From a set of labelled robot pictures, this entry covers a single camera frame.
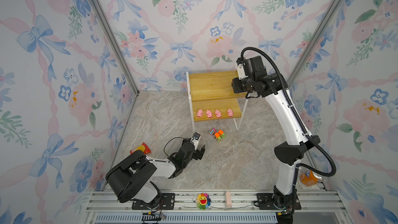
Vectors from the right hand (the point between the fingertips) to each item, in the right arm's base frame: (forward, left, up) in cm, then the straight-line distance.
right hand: (234, 82), depth 75 cm
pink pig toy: (-5, 0, -18) cm, 18 cm away
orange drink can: (-36, -35, -29) cm, 58 cm away
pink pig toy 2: (-5, +7, -18) cm, 20 cm away
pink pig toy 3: (-6, +12, -17) cm, 22 cm away
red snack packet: (-19, +50, -33) cm, 63 cm away
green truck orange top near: (-11, +6, -34) cm, 36 cm away
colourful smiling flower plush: (-45, +15, -34) cm, 59 cm away
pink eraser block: (-45, +3, -33) cm, 56 cm away
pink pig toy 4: (-5, +17, -17) cm, 25 cm away
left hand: (-16, +18, -30) cm, 39 cm away
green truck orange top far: (-9, +4, -33) cm, 34 cm away
